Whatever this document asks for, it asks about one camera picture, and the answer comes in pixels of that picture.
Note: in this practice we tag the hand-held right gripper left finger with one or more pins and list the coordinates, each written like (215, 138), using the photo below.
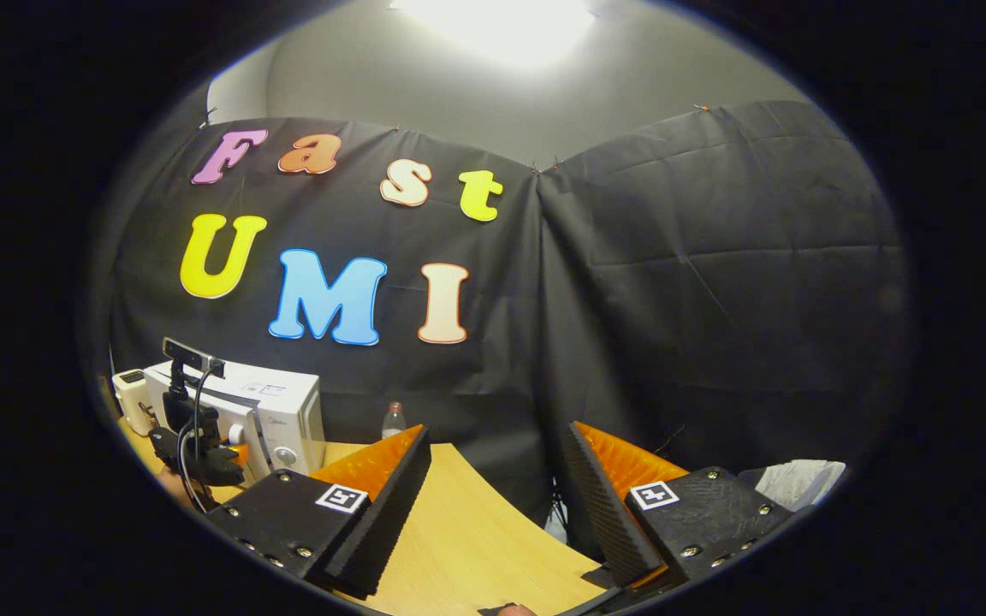
(382, 513)

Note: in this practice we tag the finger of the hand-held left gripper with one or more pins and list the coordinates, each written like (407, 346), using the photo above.
(240, 453)

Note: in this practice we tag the white toaster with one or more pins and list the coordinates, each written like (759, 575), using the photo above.
(129, 398)

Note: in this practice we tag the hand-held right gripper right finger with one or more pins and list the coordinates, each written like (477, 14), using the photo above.
(604, 513)

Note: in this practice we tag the clear plastic water bottle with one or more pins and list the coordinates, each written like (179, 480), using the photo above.
(394, 423)

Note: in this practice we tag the white microwave oven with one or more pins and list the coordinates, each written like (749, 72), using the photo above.
(283, 411)

